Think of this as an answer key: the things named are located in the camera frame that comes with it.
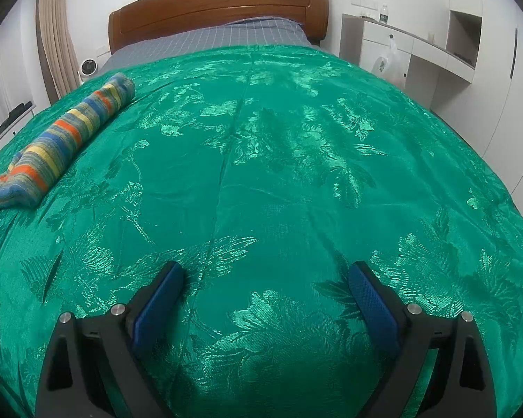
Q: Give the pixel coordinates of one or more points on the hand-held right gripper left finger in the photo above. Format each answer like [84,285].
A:
[157,313]

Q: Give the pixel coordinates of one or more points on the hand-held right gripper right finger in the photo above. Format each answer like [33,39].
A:
[375,309]

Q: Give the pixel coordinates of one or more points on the striped knit sweater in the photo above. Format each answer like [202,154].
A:
[69,130]

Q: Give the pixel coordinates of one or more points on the white dresser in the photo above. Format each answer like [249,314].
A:
[8,139]

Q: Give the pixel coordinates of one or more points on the black item on dresser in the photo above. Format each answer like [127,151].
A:
[15,117]

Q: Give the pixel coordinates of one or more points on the small white fan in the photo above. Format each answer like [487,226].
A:
[88,69]

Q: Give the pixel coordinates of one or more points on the beige curtain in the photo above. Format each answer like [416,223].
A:
[56,43]

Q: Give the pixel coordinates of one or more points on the green satin blanket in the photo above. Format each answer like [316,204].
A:
[266,161]

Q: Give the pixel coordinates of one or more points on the white plastic bag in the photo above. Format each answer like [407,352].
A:
[390,67]

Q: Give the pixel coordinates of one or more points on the white wardrobe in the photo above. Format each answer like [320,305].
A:
[505,96]

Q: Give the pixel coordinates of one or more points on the white desk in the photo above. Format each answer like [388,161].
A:
[375,30]

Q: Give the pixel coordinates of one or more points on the grey checked bed sheet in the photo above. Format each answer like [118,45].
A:
[209,35]

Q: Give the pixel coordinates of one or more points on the clear water bottle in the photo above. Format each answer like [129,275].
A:
[384,15]

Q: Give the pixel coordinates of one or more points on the wooden headboard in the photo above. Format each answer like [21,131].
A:
[209,4]

